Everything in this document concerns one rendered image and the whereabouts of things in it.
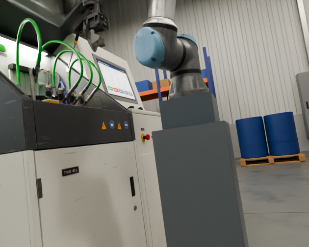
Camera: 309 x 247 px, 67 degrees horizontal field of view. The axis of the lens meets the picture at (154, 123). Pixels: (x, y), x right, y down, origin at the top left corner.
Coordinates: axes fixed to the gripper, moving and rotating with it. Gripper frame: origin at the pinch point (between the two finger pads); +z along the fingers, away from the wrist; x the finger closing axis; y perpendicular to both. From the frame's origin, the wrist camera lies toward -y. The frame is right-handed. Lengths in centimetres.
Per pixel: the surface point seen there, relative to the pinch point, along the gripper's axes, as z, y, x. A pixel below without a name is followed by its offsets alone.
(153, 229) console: 95, -3, 42
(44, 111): 29.3, -3.0, -26.8
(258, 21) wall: -261, 115, 650
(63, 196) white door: 59, -3, -23
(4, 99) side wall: 24.7, -10.9, -35.0
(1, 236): 68, -17, -35
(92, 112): 28.2, -3.0, -1.6
